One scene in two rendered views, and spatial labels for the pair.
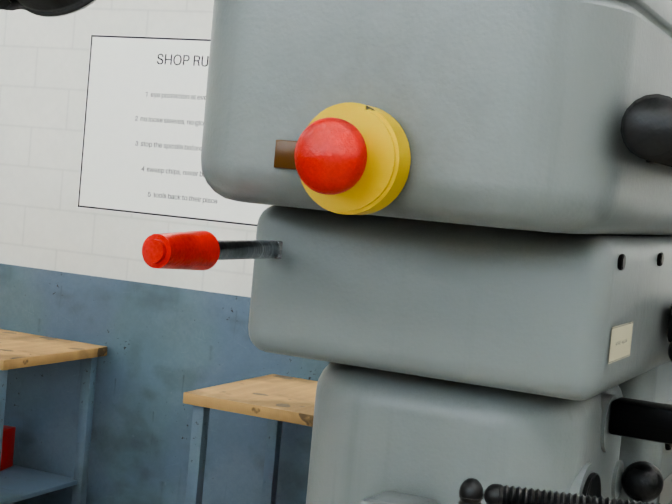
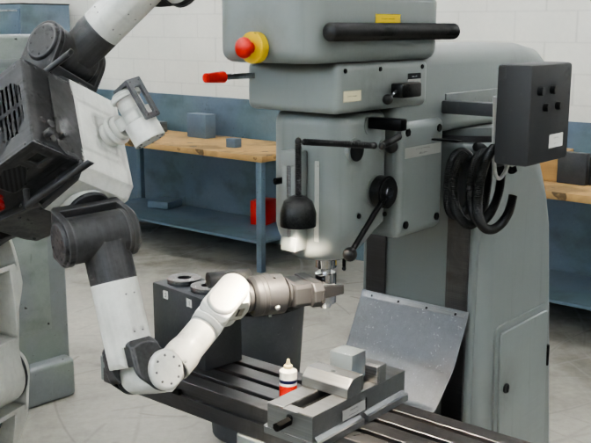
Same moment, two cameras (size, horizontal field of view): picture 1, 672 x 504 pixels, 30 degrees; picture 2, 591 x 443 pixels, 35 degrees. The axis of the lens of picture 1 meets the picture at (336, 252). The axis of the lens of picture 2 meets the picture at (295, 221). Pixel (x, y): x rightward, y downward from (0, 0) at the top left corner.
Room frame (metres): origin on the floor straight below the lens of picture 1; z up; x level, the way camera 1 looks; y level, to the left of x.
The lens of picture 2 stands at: (-1.04, -0.54, 1.80)
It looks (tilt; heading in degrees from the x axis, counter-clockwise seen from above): 12 degrees down; 15
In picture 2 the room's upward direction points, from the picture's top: straight up
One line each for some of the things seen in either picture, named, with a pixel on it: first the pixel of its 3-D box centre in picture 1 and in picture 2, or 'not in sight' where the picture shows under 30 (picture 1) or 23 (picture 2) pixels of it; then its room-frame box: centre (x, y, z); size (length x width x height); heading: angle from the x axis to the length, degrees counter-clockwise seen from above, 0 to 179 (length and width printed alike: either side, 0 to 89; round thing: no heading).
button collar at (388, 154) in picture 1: (353, 159); (254, 47); (0.68, 0.00, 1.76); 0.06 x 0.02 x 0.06; 65
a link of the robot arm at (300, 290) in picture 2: not in sight; (288, 293); (0.83, -0.03, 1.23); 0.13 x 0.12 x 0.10; 40
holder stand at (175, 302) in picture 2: not in sight; (196, 318); (1.11, 0.29, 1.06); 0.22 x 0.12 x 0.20; 58
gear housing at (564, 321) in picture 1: (497, 288); (339, 83); (0.93, -0.12, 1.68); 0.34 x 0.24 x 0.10; 155
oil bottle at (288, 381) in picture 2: not in sight; (288, 381); (0.86, -0.02, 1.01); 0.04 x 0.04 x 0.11
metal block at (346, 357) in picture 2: not in sight; (347, 362); (0.86, -0.16, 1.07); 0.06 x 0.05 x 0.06; 65
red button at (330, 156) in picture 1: (334, 156); (245, 47); (0.66, 0.01, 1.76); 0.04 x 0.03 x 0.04; 65
